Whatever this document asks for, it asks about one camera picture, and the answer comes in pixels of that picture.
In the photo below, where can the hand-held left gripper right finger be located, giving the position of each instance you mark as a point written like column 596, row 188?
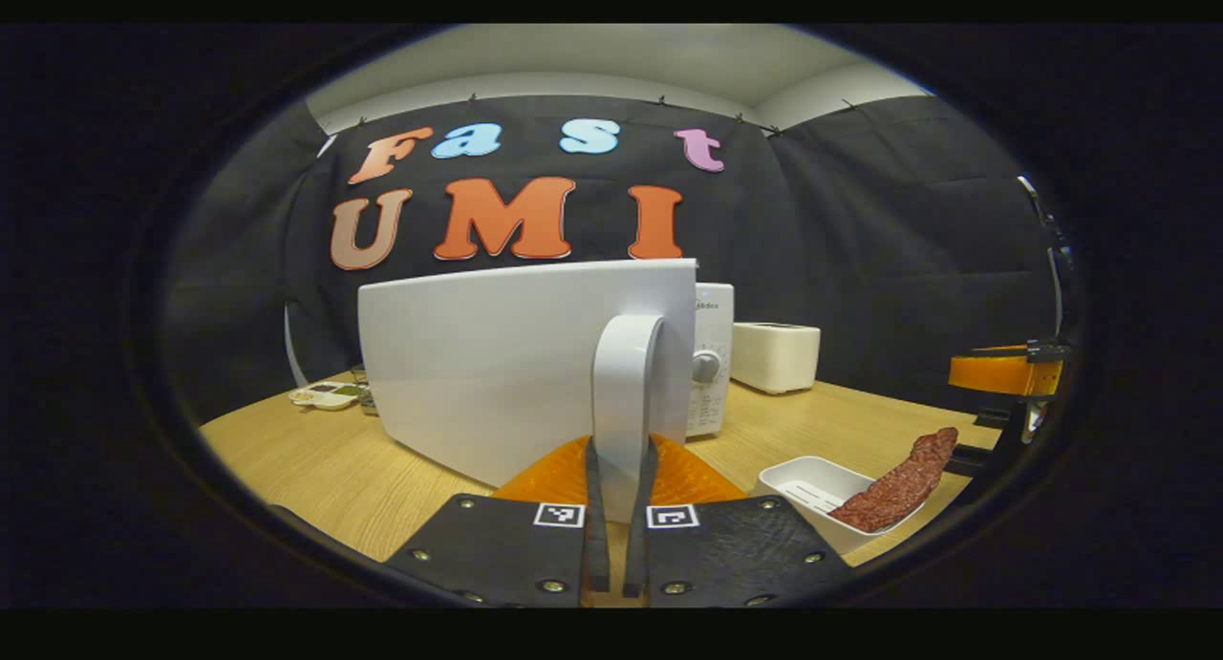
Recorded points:
column 638, row 545

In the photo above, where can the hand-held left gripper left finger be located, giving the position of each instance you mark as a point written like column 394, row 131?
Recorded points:
column 597, row 545

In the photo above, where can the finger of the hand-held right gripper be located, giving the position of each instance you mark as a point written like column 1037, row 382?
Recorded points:
column 998, row 373

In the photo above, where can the brown meat slab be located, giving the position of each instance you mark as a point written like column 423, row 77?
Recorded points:
column 893, row 488

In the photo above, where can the white food tray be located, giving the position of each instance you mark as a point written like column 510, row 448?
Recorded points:
column 807, row 483

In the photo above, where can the white microwave oven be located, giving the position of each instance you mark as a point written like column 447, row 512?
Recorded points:
column 478, row 373

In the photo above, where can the white toaster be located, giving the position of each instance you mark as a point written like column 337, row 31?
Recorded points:
column 774, row 359

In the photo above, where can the metal mesh utensil holder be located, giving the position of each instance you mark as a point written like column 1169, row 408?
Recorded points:
column 368, row 404

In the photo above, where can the white divided sauce dish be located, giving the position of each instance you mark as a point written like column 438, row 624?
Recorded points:
column 325, row 394

